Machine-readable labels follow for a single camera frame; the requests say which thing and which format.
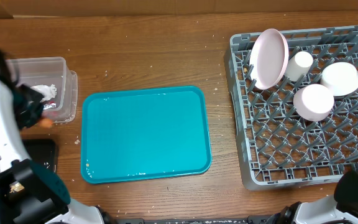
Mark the white cup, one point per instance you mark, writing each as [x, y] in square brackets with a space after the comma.
[298, 65]

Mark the large white round plate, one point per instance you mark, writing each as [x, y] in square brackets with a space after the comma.
[269, 58]

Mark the small white round plate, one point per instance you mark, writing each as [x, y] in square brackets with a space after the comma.
[313, 102]

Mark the teal plastic serving tray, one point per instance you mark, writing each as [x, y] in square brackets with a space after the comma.
[144, 134]

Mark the red snack wrapper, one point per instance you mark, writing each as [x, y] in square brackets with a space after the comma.
[49, 106]

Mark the orange carrot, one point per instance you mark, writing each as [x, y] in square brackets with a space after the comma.
[46, 123]

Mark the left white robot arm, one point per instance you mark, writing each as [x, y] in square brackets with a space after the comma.
[29, 192]

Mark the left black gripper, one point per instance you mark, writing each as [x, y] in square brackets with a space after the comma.
[30, 120]

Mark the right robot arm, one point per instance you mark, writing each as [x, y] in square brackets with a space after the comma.
[340, 207]

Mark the grey dishwasher rack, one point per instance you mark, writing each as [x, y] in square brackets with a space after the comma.
[277, 147]

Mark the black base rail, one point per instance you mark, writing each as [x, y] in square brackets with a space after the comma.
[254, 219]

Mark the white bowl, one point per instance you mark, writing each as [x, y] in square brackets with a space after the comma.
[341, 78]

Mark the black waste tray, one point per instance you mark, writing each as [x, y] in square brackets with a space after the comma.
[43, 151]

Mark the white napkin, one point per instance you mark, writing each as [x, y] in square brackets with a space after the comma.
[48, 92]

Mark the clear plastic waste bin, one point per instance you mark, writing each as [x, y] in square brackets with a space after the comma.
[48, 71]

